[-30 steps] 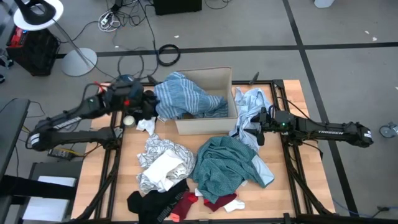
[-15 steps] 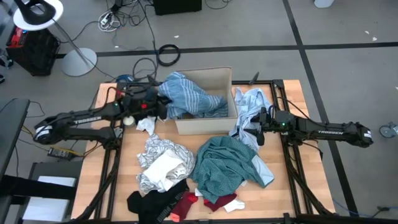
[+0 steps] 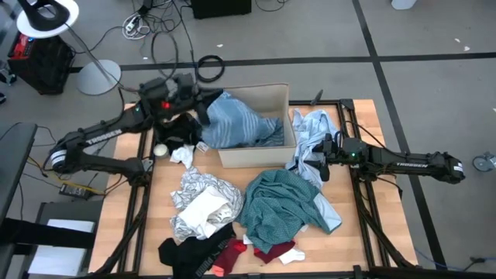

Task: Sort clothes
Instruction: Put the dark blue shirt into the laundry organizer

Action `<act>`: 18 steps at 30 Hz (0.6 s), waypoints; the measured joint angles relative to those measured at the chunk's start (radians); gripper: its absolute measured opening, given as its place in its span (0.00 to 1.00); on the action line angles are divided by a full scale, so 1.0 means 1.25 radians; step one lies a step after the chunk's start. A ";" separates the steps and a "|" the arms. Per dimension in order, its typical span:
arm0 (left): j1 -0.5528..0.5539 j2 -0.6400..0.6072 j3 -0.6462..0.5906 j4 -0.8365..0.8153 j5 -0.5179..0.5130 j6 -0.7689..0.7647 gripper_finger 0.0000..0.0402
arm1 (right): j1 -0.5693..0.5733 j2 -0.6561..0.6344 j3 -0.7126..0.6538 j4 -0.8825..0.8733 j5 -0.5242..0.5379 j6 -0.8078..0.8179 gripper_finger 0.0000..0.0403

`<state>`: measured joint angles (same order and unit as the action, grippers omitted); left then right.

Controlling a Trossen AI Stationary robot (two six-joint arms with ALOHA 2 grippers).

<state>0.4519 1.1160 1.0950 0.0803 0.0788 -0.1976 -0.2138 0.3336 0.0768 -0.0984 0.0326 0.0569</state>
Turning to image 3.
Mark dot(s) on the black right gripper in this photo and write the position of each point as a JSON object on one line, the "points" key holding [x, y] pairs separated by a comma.
{"points": [[332, 151]]}

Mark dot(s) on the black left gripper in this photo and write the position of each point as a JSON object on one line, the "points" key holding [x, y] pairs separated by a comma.
{"points": [[186, 93]]}

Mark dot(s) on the light blue shirt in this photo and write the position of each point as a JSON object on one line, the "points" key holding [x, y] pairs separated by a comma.
{"points": [[310, 128]]}

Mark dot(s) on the blue striped garment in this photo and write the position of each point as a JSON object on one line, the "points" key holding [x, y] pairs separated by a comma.
{"points": [[236, 124]]}

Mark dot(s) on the plain black garment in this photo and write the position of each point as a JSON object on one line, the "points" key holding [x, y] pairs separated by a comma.
{"points": [[178, 131]]}

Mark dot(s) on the teal flower-print shirt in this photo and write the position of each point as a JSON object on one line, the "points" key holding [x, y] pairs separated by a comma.
{"points": [[279, 205]]}

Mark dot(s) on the small white cloth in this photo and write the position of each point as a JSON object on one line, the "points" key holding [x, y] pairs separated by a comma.
{"points": [[182, 155]]}

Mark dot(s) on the white grey line-pattern garment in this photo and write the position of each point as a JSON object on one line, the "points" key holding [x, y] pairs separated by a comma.
{"points": [[193, 186]]}

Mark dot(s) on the dark red sock bright toe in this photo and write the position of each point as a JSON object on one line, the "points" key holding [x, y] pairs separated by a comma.
{"points": [[271, 253], [228, 255]]}

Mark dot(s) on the long white paper tag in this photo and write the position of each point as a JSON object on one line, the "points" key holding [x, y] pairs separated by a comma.
{"points": [[247, 239]]}

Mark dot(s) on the plain white garment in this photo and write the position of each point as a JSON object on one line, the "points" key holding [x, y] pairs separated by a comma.
{"points": [[201, 211]]}

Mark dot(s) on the black garment with white print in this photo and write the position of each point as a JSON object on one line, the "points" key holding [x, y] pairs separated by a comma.
{"points": [[186, 252]]}

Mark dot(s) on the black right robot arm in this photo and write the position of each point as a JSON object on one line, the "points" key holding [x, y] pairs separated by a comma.
{"points": [[407, 164]]}

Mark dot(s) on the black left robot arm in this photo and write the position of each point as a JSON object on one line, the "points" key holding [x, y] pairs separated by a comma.
{"points": [[100, 135]]}

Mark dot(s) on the small white paper label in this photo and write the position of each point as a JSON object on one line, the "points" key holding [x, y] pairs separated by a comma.
{"points": [[202, 146]]}

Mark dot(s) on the beige cardboard box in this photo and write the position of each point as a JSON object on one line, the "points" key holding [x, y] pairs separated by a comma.
{"points": [[252, 157]]}

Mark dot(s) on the cream round roll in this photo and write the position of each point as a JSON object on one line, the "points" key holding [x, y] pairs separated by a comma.
{"points": [[160, 150]]}

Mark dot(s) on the black floor box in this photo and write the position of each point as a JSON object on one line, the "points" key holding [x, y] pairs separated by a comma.
{"points": [[221, 7]]}

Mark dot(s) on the white power strip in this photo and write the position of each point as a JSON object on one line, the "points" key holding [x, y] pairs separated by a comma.
{"points": [[133, 24]]}

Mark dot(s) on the white round floor stand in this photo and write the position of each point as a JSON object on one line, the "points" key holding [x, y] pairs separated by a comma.
{"points": [[98, 77]]}

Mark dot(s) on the black crate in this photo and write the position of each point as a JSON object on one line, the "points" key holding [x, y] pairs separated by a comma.
{"points": [[46, 69]]}

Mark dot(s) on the black power adapter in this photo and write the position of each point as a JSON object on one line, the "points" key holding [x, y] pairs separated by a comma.
{"points": [[75, 191]]}

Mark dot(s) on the grey caster wheel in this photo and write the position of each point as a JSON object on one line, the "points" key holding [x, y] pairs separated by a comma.
{"points": [[484, 162]]}

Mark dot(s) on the white floor object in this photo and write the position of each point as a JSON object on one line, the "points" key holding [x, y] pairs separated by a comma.
{"points": [[403, 4]]}

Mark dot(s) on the black curved object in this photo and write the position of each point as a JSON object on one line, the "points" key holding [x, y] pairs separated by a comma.
{"points": [[42, 15]]}

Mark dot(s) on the grey cabinet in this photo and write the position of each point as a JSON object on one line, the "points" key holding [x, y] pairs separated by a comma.
{"points": [[66, 211]]}

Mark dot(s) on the red black battery box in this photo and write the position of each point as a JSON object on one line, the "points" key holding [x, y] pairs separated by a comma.
{"points": [[22, 45]]}

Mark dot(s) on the black desk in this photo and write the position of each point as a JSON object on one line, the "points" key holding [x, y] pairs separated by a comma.
{"points": [[13, 162]]}

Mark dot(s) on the black aluminium table frame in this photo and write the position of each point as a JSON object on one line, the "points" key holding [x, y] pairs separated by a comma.
{"points": [[333, 102]]}

